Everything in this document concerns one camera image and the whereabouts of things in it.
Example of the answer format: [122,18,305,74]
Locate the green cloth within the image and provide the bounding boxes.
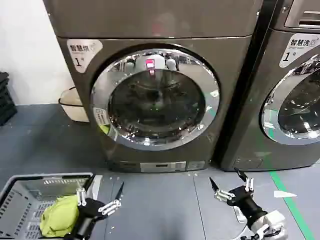
[39,194,81,238]

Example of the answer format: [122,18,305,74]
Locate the black plastic crate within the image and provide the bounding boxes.
[0,71,18,126]

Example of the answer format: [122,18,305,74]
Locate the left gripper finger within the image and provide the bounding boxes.
[75,174,97,207]
[98,181,125,216]

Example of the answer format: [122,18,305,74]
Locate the grey plastic laundry basket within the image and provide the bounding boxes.
[0,172,104,240]

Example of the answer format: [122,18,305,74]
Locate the round glass washer door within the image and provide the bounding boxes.
[258,53,320,146]

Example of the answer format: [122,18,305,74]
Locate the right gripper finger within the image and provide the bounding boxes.
[209,176,235,202]
[234,167,255,193]

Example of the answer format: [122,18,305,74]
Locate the grey front-load dryer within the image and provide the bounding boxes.
[42,0,278,174]

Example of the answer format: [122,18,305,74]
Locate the white paper scrap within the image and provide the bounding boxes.
[273,190,299,199]

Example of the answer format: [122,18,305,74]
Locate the green floor tape line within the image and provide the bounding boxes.
[269,170,316,240]

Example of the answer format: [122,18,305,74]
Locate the white number label on dryer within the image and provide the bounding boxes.
[66,39,104,74]

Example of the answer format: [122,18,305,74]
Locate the round glass dryer door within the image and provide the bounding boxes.
[90,43,222,152]

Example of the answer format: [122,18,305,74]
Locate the beige plastic basin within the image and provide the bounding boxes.
[58,86,91,124]

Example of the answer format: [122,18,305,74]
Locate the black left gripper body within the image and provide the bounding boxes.
[71,197,110,240]

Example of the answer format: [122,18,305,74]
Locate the white warning sticker on door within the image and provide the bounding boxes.
[92,106,111,126]

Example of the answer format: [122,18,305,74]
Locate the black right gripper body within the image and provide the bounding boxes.
[228,185,269,224]

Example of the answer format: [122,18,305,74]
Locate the grey front-load washing machine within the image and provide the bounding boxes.
[219,0,320,173]

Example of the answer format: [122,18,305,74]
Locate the white number label on washer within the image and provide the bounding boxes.
[278,33,320,69]

